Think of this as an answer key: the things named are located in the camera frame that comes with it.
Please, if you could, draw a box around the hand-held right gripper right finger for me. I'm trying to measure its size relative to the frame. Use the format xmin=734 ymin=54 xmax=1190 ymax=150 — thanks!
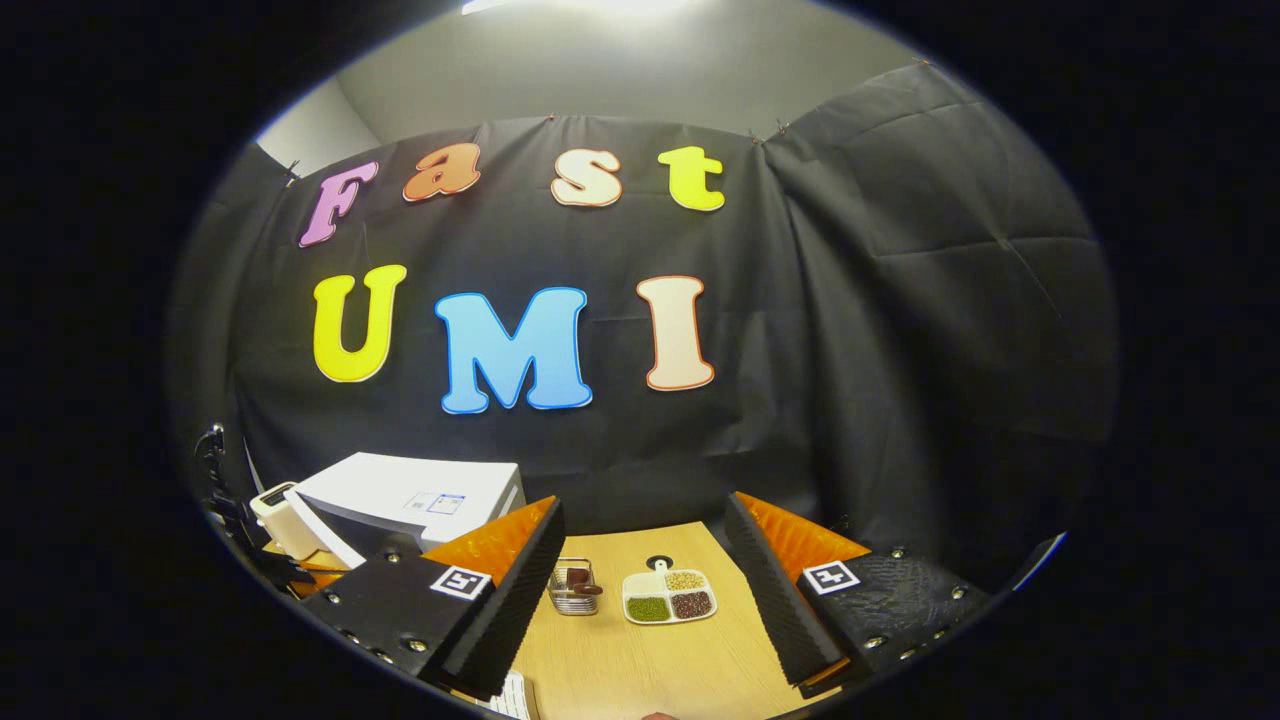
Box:
xmin=723 ymin=490 xmax=993 ymax=699

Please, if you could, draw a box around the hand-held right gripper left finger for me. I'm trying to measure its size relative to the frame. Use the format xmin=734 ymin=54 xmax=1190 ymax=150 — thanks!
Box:
xmin=300 ymin=495 xmax=567 ymax=701

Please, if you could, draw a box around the white microwave oven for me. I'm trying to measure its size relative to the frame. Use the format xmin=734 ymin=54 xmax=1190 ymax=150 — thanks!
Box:
xmin=285 ymin=452 xmax=527 ymax=571

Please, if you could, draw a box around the white toaster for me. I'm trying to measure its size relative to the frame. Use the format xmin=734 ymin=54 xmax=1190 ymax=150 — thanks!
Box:
xmin=249 ymin=481 xmax=326 ymax=561

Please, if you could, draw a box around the white ribbed sandwich holder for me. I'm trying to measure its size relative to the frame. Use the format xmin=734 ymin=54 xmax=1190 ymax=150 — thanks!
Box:
xmin=488 ymin=672 xmax=541 ymax=720

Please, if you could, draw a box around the white divided plate with beans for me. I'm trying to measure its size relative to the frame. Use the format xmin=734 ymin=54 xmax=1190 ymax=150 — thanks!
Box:
xmin=621 ymin=567 xmax=718 ymax=626

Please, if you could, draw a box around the ceiling light panel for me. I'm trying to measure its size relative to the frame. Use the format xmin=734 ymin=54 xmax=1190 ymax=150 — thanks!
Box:
xmin=460 ymin=0 xmax=691 ymax=17

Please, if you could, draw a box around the metal wire basket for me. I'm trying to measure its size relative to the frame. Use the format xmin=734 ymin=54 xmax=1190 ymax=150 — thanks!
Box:
xmin=548 ymin=557 xmax=601 ymax=616

